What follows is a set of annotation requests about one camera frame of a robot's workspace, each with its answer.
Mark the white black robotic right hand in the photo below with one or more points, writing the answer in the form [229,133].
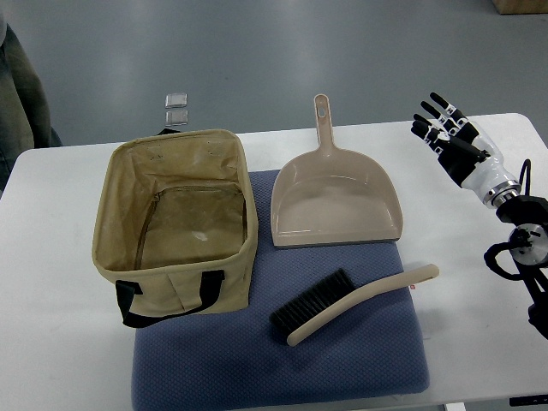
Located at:
[466,153]

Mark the beige hand broom black bristles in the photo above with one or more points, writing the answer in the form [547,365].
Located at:
[334,295]

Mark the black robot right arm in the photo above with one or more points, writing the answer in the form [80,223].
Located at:
[523,257]

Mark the beige plastic dustpan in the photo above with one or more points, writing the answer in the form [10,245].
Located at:
[332,195]

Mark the cardboard box corner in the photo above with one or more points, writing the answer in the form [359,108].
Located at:
[521,7]

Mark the black table control panel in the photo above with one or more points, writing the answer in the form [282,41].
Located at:
[522,401]

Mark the upper clear floor plate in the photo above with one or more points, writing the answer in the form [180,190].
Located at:
[176,100]

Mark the blue quilted cushion mat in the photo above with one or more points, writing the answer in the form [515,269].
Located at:
[241,360]

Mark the person in dark clothing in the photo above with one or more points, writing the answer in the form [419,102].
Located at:
[25,113]

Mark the yellow fabric bag black handles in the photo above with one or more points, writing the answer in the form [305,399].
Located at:
[176,231]

